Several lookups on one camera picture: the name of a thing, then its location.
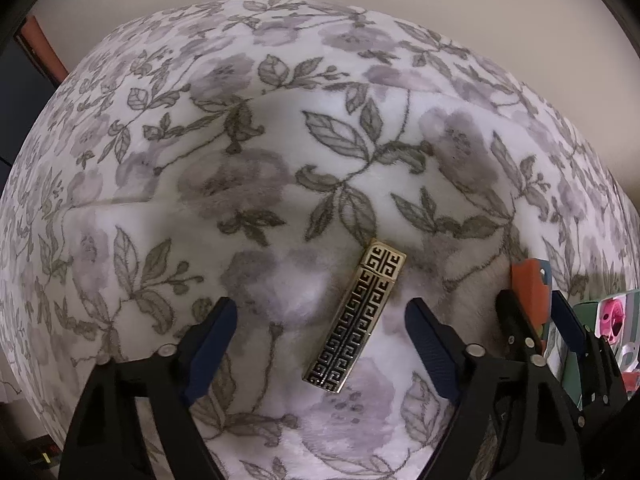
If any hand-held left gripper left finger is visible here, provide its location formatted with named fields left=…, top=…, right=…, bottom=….
left=59, top=296, right=238, bottom=480

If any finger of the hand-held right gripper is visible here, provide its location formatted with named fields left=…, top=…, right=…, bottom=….
left=495, top=289, right=546, bottom=361
left=550, top=292, right=601, bottom=361

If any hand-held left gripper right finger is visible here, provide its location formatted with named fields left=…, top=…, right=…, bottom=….
left=404, top=298, right=583, bottom=480

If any teal box with white inside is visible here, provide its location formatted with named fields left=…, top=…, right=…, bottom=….
left=570, top=287, right=640, bottom=396

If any orange and blue toy gun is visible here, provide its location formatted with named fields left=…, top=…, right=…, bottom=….
left=511, top=258, right=563, bottom=368

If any pink smartwatch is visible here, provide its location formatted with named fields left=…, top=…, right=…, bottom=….
left=598, top=296, right=628, bottom=338

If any gold patterned lighter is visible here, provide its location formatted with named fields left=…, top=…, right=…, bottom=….
left=302, top=237, right=407, bottom=393

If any grey floral blanket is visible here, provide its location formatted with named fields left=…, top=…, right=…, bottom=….
left=0, top=0, right=636, bottom=480

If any dark cabinet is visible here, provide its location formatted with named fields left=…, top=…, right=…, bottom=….
left=0, top=25, right=56, bottom=196

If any orange-red board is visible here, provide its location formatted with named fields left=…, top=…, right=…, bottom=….
left=15, top=14, right=70, bottom=81

